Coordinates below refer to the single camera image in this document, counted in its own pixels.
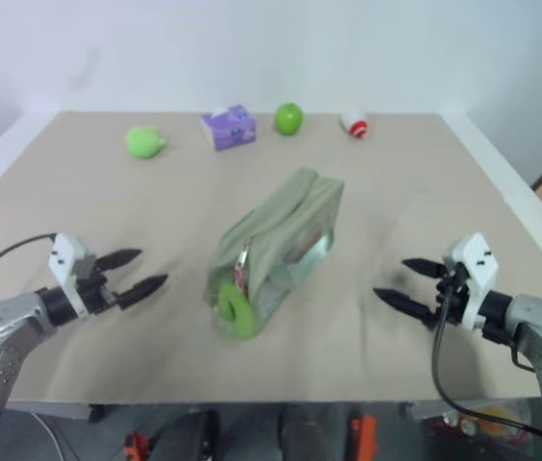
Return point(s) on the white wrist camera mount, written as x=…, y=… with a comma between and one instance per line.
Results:
x=65, y=253
x=477, y=269

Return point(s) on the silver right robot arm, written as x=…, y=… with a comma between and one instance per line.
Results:
x=540, y=331

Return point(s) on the green pear toy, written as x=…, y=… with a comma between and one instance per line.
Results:
x=143, y=142

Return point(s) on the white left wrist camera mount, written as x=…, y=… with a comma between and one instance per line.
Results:
x=65, y=253

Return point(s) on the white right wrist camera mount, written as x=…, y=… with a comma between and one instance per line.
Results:
x=477, y=269

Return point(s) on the green apple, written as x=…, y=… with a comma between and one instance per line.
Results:
x=288, y=119

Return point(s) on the grey table frame bracket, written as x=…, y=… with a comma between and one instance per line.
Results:
x=55, y=411

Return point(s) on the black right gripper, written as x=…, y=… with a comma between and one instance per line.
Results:
x=451, y=293

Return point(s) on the green fabric pouch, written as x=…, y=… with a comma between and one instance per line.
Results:
x=285, y=216

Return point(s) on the beige table cloth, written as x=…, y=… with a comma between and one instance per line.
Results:
x=155, y=201

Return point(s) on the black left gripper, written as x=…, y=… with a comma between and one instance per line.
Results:
x=94, y=291

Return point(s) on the orange black clamp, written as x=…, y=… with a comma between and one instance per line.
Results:
x=363, y=437
x=135, y=446

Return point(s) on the colourful packaged items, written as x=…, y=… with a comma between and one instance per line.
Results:
x=487, y=422

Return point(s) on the purple tissue box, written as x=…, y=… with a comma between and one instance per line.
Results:
x=230, y=127

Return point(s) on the white red-striped toy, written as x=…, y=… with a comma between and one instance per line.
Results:
x=355, y=124

